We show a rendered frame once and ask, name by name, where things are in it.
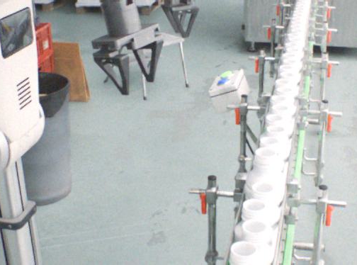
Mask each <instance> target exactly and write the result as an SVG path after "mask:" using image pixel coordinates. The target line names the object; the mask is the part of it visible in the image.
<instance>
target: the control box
mask: <svg viewBox="0 0 357 265"><path fill-rule="evenodd" d="M223 78H228V81H227V82H226V83H224V84H218V82H219V80H220V79H223ZM248 93H249V86H248V84H247V81H246V77H245V75H244V71H243V69H238V70H235V71H232V72H231V74H230V75H228V76H226V77H222V75H218V76H217V77H216V79H215V82H214V83H213V85H212V87H211V88H210V89H209V91H208V94H209V96H210V97H211V100H212V104H213V106H214V109H215V112H216V114H220V113H224V112H228V111H233V109H227V105H237V106H239V105H240V103H241V95H242V94H246V95H248ZM246 132H247V133H248V135H249V137H250V138H251V139H252V141H253V142H254V143H255V144H257V141H258V139H257V137H256V136H255V134H254V133H253V132H252V131H251V129H250V128H249V126H248V125H247V124H246ZM246 143H247V145H248V148H249V150H250V152H251V153H252V155H253V154H254V152H253V151H252V149H251V146H250V144H249V141H248V139H247V137H246Z"/></svg>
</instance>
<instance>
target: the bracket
mask: <svg viewBox="0 0 357 265"><path fill-rule="evenodd" d="M318 1H322V3H323V6H318V2H317V0H312V3H313V5H312V9H313V12H311V17H315V16H321V17H322V23H317V22H316V20H317V18H316V17H315V19H314V18H309V19H308V20H309V21H310V22H309V25H311V26H310V27H309V32H310V35H307V36H308V41H313V42H314V41H315V39H314V37H313V35H312V33H314V35H315V36H321V39H322V41H321V44H314V45H320V47H321V49H322V61H317V60H313V59H314V55H313V52H311V51H312V48H304V51H305V56H307V58H306V60H305V65H307V68H304V70H303V71H304V72H305V74H304V76H306V77H310V75H311V74H312V73H313V74H319V77H320V81H321V89H320V98H319V100H318V101H316V100H311V99H310V90H309V93H308V100H307V96H306V95H304V94H298V98H297V99H300V101H299V106H301V107H300V109H299V111H298V114H299V116H301V117H300V119H297V122H296V124H297V130H305V128H307V125H306V124H305V121H306V120H304V119H303V117H307V115H317V118H318V123H320V126H319V142H318V150H317V158H316V159H308V158H306V156H305V146H304V145H303V152H302V158H303V159H304V160H305V161H311V162H315V167H316V173H315V174H314V173H306V172H305V171H304V165H305V163H303V160H302V167H301V172H302V173H303V174H304V175H308V176H314V182H315V187H317V188H319V191H318V193H317V199H313V198H300V194H299V193H298V190H300V186H299V178H295V177H286V178H285V184H287V191H286V193H288V196H286V203H287V207H288V206H289V209H287V208H284V212H283V216H284V217H285V224H286V225H295V222H297V221H298V218H297V217H296V209H294V208H293V207H298V206H299V204H306V205H315V206H316V213H317V216H316V217H315V224H314V241H313V250H312V257H311V258H306V257H299V256H297V254H296V253H295V250H296V244H295V240H293V253H292V257H295V258H296V259H297V260H300V261H309V265H322V260H321V259H320V255H321V248H322V233H323V224H324V217H325V213H327V218H326V220H325V225H326V226H330V222H331V220H332V211H334V207H335V208H346V202H343V201H329V200H328V195H327V189H328V187H327V185H325V184H324V185H321V183H322V182H323V174H322V168H323V167H324V160H323V156H324V140H325V132H326V123H327V132H330V131H331V123H332V118H333V116H338V117H341V112H333V111H328V100H324V97H325V87H326V78H327V77H330V74H331V68H332V65H339V62H330V61H329V58H328V54H329V53H328V52H326V51H327V46H326V42H328V43H329V39H330V35H331V33H336V30H332V29H330V28H328V21H327V18H329V13H330V10H331V9H335V6H328V0H318ZM288 2H289V5H288ZM294 2H295V0H289V1H288V0H285V4H284V2H283V0H280V3H279V4H272V6H276V8H277V14H276V15H277V16H278V13H279V20H280V25H279V27H278V26H277V24H276V19H275V18H272V19H271V25H270V26H262V28H267V30H268V40H270V39H271V57H266V54H265V50H264V49H263V48H261V49H259V56H258V57H249V60H254V61H255V72H258V68H260V69H259V97H258V98H257V103H258V105H259V106H248V105H249V103H248V101H247V95H246V94H242V95H241V103H240V105H239V106H237V105H227V109H233V110H235V113H236V124H237V125H239V118H240V115H241V126H240V154H239V156H238V159H237V161H238V162H239V170H238V172H237V175H236V176H235V178H234V180H235V188H236V189H235V190H234V191H222V190H219V184H218V183H217V177H216V176H215V175H210V176H208V185H207V188H191V187H190V188H189V194H193V195H200V199H201V213H202V214H206V212H207V204H208V250H207V251H206V253H205V258H204V259H205V262H206V263H208V265H216V262H217V260H224V259H225V257H224V256H218V255H219V252H218V251H217V250H216V219H217V199H218V197H224V198H233V202H239V204H237V206H236V207H234V209H233V211H234V219H235V218H236V217H237V213H238V210H239V205H240V202H241V199H242V195H243V191H244V185H245V183H246V178H247V176H248V174H249V173H247V170H246V168H245V163H246V161H247V160H250V161H251V160H252V158H248V157H247V155H246V134H247V113H248V111H256V114H257V116H258V118H261V119H260V122H261V126H262V122H263V119H264V115H265V112H266V107H267V103H268V99H269V97H271V94H272V93H271V92H264V64H265V63H266V61H269V64H270V66H271V67H270V70H269V72H268V74H269V76H270V78H273V76H274V74H276V70H277V67H278V66H276V68H274V64H275V63H279V59H280V55H281V52H282V50H283V48H284V47H282V46H283V44H284V43H282V37H283V36H284V40H285V37H286V34H287V31H288V26H289V25H288V24H289V23H290V20H291V19H292V18H288V17H289V16H292V13H293V12H292V10H293V9H294ZM292 3H293V4H292ZM315 3H317V5H315ZM283 7H285V15H284V17H285V22H284V27H283ZM279 9H280V10H279ZM288 9H290V11H291V13H290V14H291V15H289V14H288ZM317 9H322V12H323V15H317ZM315 10H316V12H315ZM327 12H328V13H327ZM315 23H316V24H321V27H322V28H315V27H312V25H314V24H315ZM276 30H279V34H278V38H279V40H278V47H276V49H275V42H276ZM283 30H284V31H286V34H285V35H284V34H283ZM315 31H322V34H321V35H316V34H315ZM271 32H272V35H271ZM275 51H276V55H278V56H275ZM311 56H312V59H310V57H311ZM312 64H320V67H321V72H313V71H312V68H313V65H312ZM309 66H311V69H309ZM327 68H328V73H327ZM309 101H310V102H316V103H318V106H319V110H318V111H312V110H310V105H309ZM263 104H264V105H263ZM306 105H307V108H305V107H304V106H306ZM327 119H328V120H327Z"/></svg>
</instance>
